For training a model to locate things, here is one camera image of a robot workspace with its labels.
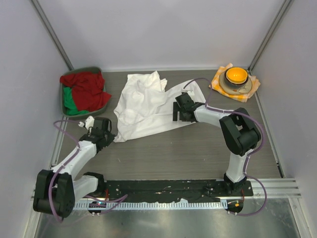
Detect white t-shirt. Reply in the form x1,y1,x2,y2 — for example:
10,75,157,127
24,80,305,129
114,80,206,143
127,71,167,92

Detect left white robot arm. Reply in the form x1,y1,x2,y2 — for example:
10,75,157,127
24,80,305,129
33,116,115,219

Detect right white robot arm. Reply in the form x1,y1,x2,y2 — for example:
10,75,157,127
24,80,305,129
173,93,262,196

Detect folded white t-shirt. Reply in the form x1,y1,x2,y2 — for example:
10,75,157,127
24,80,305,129
127,71,167,92

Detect orange checked cloth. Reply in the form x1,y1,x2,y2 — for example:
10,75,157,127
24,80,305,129
209,63,260,103

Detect green t-shirt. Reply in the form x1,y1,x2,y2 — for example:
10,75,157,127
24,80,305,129
63,87,89,116

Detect red t-shirt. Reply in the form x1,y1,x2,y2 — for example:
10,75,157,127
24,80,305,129
60,71,111,112

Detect grey plastic bin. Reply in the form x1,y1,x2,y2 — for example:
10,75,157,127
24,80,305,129
60,66,107,120

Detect beige ceramic plate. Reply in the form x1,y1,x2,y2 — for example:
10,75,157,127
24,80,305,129
218,72,252,96

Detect orange bowl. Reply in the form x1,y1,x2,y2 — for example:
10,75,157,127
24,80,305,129
225,67,248,85

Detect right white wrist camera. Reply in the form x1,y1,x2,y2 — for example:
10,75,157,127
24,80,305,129
182,90,195,96

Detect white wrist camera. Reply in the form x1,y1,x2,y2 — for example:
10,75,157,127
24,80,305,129
182,90,195,96
78,116,95,130

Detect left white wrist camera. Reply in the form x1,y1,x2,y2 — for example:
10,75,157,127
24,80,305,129
78,116,95,130

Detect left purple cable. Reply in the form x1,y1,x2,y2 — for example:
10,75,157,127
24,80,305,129
51,120,128,221

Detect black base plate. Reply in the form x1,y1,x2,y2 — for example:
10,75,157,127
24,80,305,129
87,179,254,203

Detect white slotted cable duct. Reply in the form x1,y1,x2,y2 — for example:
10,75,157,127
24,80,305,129
73,199,227,211

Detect aluminium frame rail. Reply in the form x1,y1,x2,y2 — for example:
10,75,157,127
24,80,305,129
31,178,303,200

